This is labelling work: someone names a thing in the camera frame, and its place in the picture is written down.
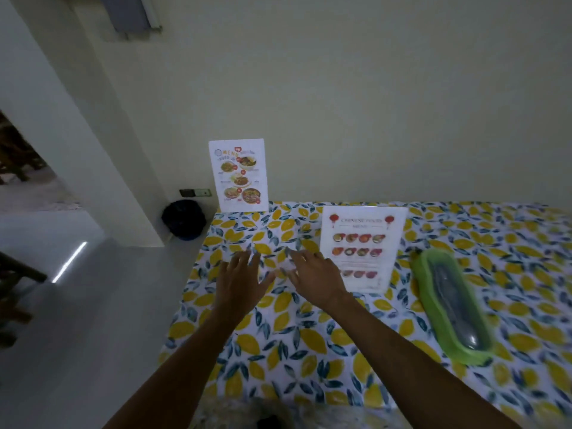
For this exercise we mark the person's right forearm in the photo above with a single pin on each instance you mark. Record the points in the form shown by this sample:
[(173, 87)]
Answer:
[(420, 370)]

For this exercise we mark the Chinese food menu stand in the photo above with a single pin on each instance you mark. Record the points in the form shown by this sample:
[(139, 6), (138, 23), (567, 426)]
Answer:
[(366, 236)]

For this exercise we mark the Thai food menu stand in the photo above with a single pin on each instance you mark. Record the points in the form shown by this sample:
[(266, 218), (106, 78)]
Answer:
[(239, 174)]

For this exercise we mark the black trash bin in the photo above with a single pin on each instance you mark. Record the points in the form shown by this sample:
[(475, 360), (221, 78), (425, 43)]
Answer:
[(184, 220)]

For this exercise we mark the dark wall socket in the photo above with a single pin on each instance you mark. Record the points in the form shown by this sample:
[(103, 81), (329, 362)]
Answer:
[(195, 192)]

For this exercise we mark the wooden furniture beyond doorway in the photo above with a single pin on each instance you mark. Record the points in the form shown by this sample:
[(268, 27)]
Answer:
[(15, 151)]

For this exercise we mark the green cutlery box clear lid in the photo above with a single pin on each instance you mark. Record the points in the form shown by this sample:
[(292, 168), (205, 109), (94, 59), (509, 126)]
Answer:
[(422, 281)]

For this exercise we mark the person's right hand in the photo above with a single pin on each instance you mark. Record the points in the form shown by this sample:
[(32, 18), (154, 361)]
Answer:
[(317, 277)]

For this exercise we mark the dark wooden chair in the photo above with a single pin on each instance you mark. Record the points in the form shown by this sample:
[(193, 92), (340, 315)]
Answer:
[(15, 299)]

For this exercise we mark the person's left hand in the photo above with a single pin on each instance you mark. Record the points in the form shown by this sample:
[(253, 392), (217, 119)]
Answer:
[(241, 290)]

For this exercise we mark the person's left forearm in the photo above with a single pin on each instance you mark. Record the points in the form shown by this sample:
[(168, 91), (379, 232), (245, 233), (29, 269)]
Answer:
[(178, 379)]

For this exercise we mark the lemon patterned tablecloth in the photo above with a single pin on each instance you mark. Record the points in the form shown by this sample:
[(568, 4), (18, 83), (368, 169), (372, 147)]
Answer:
[(304, 348)]

